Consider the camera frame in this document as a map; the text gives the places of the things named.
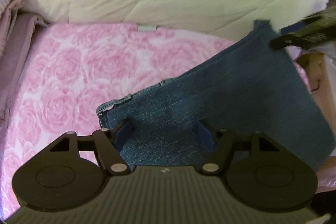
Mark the pink rose pattern blanket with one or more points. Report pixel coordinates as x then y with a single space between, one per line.
72 69

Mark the mauve folded cloth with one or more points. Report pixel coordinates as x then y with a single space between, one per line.
16 34

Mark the dark blue denim jeans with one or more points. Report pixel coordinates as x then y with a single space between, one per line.
247 87

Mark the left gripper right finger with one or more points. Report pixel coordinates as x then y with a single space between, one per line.
218 143

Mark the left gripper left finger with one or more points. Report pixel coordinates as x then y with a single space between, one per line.
108 143

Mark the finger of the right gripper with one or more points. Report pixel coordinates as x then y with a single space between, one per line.
291 40

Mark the cardboard box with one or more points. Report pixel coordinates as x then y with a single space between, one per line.
320 71

